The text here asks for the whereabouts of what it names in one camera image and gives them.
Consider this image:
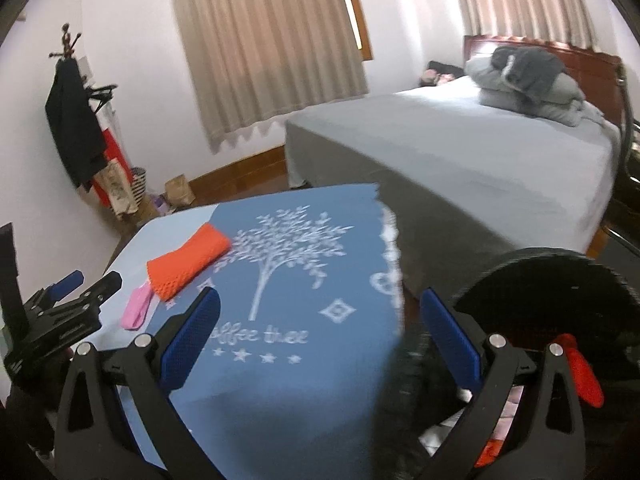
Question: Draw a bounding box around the black chair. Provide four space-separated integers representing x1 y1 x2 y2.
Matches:
602 65 640 261

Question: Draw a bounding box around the brown paper bag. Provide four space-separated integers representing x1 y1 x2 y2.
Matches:
165 174 194 209

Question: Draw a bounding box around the grey pillow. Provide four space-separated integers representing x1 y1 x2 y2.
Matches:
479 87 587 127
465 55 583 107

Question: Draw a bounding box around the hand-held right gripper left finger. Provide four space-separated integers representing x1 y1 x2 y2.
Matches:
52 287 223 480

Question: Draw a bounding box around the wide beige curtain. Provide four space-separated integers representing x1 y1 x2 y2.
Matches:
167 0 371 156

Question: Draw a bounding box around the beige printed bag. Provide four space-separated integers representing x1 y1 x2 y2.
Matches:
97 157 137 219

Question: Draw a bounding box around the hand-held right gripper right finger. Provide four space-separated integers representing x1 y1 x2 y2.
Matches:
419 287 588 480

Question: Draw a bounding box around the orange cloth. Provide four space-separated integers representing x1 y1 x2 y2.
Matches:
146 223 233 302

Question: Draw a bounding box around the wooden window frame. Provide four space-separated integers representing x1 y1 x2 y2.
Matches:
340 0 375 61

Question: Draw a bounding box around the red knit cloth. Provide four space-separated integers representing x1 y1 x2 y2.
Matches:
557 334 605 408

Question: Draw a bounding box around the dark grey blanket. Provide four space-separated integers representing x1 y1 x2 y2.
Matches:
490 46 569 99

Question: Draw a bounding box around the bed with grey sheet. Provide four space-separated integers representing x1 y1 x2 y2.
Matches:
285 35 640 301

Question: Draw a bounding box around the black trash bin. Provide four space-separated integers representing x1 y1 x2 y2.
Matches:
375 247 640 480

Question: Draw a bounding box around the dark hanging coat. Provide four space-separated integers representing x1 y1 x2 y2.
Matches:
45 60 109 192

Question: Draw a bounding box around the wooden coat rack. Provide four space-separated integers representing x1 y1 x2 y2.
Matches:
49 24 119 111

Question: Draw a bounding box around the blue tree-print tablecloth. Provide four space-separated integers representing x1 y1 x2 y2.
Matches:
102 183 406 480

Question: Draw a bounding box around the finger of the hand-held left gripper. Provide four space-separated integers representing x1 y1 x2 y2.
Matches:
47 270 85 304
75 271 124 312

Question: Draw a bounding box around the orange foam net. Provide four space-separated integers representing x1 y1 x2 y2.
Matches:
474 437 507 469

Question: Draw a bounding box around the narrow beige curtain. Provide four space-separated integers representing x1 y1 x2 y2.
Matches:
447 0 601 52

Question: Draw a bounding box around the striped basket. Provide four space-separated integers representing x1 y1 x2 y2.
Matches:
131 166 149 206

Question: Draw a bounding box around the black bedside item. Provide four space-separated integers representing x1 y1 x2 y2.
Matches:
427 60 466 78

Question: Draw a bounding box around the pink cloth item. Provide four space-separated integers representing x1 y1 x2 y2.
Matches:
121 284 153 331

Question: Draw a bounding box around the red hanging cloth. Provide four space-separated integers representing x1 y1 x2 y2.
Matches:
99 127 122 209

